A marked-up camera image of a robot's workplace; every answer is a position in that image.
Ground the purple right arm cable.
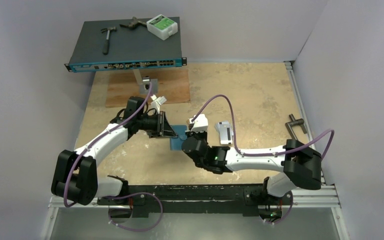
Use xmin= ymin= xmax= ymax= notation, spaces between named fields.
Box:
xmin=191 ymin=94 xmax=335 ymax=162

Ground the brown wooden board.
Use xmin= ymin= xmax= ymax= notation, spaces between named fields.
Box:
xmin=105 ymin=68 xmax=191 ymax=109

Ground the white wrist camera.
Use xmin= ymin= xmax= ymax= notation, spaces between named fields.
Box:
xmin=187 ymin=114 xmax=209 ymax=133
xmin=150 ymin=94 xmax=167 ymax=114

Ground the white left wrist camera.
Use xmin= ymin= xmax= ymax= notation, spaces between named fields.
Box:
xmin=150 ymin=94 xmax=167 ymax=114

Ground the dark metal clamp tool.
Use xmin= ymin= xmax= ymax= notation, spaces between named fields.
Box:
xmin=119 ymin=17 xmax=147 ymax=30

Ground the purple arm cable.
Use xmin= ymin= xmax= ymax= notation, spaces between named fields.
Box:
xmin=62 ymin=82 xmax=154 ymax=209
xmin=191 ymin=94 xmax=335 ymax=162

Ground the black handled hammer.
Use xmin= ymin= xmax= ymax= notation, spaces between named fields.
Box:
xmin=100 ymin=26 xmax=117 ymax=55

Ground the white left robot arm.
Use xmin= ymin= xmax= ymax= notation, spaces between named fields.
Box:
xmin=51 ymin=95 xmax=178 ymax=207

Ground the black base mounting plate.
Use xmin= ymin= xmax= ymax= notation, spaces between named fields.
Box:
xmin=97 ymin=183 xmax=293 ymax=219

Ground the white green plastic box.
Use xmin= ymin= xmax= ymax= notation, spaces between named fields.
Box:
xmin=146 ymin=14 xmax=181 ymax=41

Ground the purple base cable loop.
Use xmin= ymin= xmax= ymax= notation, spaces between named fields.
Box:
xmin=107 ymin=192 xmax=164 ymax=233

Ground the blue network switch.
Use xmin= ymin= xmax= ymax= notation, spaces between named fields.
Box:
xmin=64 ymin=19 xmax=188 ymax=73

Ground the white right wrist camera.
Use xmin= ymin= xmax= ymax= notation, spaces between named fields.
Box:
xmin=187 ymin=114 xmax=209 ymax=133

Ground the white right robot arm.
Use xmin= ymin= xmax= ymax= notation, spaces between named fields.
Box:
xmin=181 ymin=133 xmax=322 ymax=204

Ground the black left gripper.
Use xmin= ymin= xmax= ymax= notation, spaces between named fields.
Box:
xmin=136 ymin=110 xmax=178 ymax=138

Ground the grey metal pipe handle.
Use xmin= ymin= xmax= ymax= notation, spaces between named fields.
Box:
xmin=285 ymin=113 xmax=308 ymax=142

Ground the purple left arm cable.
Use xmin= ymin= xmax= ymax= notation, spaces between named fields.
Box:
xmin=62 ymin=82 xmax=154 ymax=209

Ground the grey metal stand bracket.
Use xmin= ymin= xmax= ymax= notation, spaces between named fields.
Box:
xmin=133 ymin=69 xmax=158 ymax=95

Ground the blue leather card holder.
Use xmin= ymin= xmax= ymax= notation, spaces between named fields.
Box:
xmin=169 ymin=125 xmax=188 ymax=151

